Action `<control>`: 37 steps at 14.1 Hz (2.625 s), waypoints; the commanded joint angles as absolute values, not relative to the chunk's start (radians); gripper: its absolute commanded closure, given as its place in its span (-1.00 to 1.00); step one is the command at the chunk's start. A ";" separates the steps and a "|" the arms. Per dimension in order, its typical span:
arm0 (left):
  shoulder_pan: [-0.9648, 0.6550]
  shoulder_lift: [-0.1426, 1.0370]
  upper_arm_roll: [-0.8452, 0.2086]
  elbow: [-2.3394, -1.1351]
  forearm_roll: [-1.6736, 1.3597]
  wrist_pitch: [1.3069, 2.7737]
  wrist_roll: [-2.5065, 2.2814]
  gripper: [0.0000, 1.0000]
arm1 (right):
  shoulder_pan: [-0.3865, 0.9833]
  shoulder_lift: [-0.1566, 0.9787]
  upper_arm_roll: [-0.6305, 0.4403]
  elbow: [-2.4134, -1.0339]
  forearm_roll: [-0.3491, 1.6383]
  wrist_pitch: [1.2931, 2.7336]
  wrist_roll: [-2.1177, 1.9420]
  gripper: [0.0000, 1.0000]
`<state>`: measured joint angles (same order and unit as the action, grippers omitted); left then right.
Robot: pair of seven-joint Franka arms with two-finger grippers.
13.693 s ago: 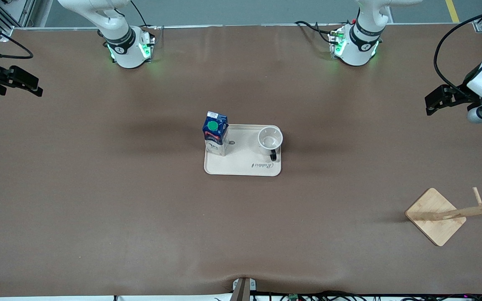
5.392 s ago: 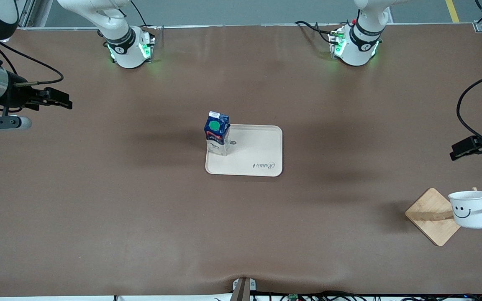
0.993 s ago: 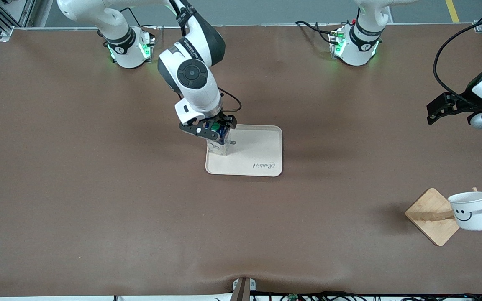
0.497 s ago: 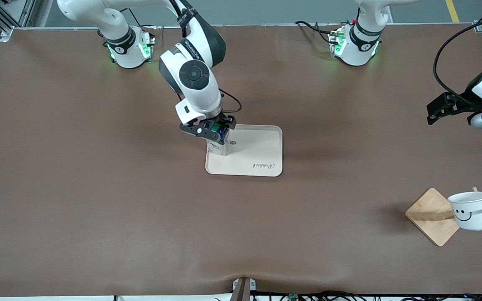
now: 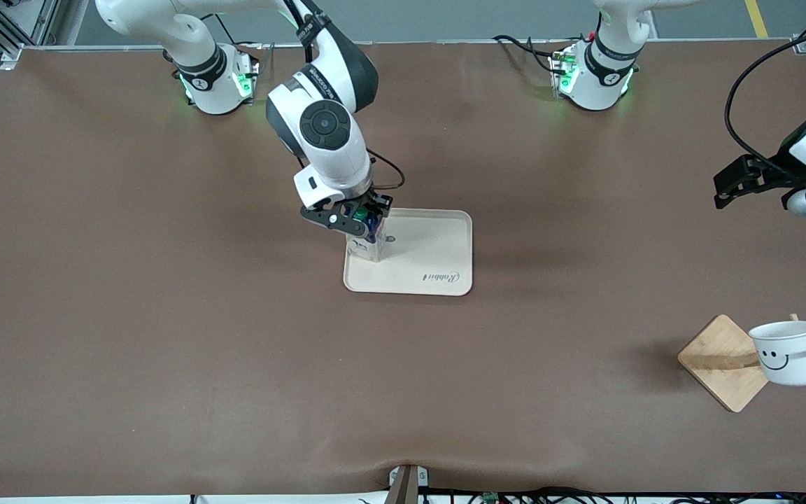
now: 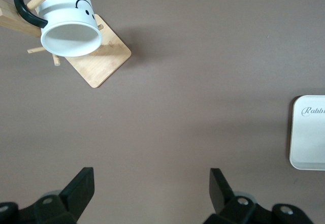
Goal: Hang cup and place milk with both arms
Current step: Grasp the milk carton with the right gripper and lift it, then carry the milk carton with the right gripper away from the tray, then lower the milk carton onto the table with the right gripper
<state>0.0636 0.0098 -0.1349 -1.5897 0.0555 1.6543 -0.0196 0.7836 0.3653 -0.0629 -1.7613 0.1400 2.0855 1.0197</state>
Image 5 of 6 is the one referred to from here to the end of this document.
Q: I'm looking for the black base cable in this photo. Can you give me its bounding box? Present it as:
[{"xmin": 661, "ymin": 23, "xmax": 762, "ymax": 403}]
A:
[
  {"xmin": 218, "ymin": 14, "xmax": 264, "ymax": 64},
  {"xmin": 493, "ymin": 34, "xmax": 562, "ymax": 72}
]

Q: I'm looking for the black left base cable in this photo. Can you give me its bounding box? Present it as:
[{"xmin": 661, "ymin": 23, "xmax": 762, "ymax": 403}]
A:
[{"xmin": 493, "ymin": 34, "xmax": 562, "ymax": 72}]

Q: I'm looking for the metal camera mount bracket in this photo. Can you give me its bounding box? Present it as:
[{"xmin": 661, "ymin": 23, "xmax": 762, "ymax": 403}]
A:
[{"xmin": 388, "ymin": 464, "xmax": 430, "ymax": 504}]

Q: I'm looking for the black right base cable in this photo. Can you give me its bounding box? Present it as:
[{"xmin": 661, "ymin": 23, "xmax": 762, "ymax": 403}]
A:
[{"xmin": 218, "ymin": 14, "xmax": 264, "ymax": 64}]

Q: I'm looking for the cream plastic tray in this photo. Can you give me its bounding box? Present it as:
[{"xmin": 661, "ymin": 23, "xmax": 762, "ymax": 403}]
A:
[{"xmin": 344, "ymin": 208, "xmax": 474, "ymax": 297}]

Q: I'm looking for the blue white milk carton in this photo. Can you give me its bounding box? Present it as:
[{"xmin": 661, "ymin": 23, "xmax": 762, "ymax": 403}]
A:
[{"xmin": 344, "ymin": 203, "xmax": 385, "ymax": 263}]

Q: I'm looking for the white smiley mug black handle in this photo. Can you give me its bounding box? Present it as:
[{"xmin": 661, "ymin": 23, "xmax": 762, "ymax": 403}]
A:
[{"xmin": 749, "ymin": 321, "xmax": 806, "ymax": 387}]

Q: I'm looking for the wooden cup rack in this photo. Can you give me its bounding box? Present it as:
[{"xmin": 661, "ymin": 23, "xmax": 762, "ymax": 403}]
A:
[{"xmin": 677, "ymin": 313, "xmax": 806, "ymax": 413}]

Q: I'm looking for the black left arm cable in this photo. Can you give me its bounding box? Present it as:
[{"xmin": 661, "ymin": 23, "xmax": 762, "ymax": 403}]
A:
[{"xmin": 725, "ymin": 24, "xmax": 806, "ymax": 167}]

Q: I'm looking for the brown table mat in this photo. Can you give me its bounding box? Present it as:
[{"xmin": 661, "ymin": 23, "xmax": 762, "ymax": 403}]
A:
[{"xmin": 0, "ymin": 40, "xmax": 806, "ymax": 499}]

